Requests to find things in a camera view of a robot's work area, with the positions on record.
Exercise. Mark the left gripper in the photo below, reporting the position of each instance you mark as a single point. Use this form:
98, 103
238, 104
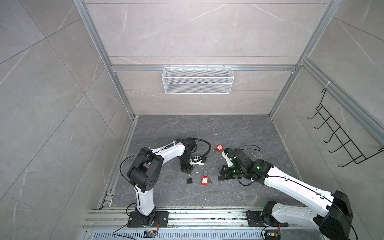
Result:
188, 169

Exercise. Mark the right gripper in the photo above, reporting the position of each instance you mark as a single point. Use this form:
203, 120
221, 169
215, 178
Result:
225, 175

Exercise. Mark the small black padlock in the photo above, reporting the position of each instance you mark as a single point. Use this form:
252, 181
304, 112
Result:
189, 179

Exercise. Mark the red long-shackle padlock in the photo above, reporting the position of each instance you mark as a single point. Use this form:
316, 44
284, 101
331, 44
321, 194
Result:
205, 179

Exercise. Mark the small red padlock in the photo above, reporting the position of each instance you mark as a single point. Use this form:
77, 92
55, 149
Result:
219, 148

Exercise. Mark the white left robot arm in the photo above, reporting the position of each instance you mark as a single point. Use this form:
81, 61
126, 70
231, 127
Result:
145, 170

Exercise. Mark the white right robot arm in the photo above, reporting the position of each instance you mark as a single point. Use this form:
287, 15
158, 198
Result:
330, 213

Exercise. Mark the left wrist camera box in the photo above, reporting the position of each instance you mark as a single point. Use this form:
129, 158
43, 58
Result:
198, 160

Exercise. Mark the white wire mesh basket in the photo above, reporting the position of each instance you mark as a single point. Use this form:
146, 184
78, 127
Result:
197, 80

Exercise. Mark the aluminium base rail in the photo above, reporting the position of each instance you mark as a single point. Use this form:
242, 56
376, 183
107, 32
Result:
191, 223

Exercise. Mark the black wire hook rack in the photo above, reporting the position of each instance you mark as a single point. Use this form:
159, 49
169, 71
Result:
340, 134

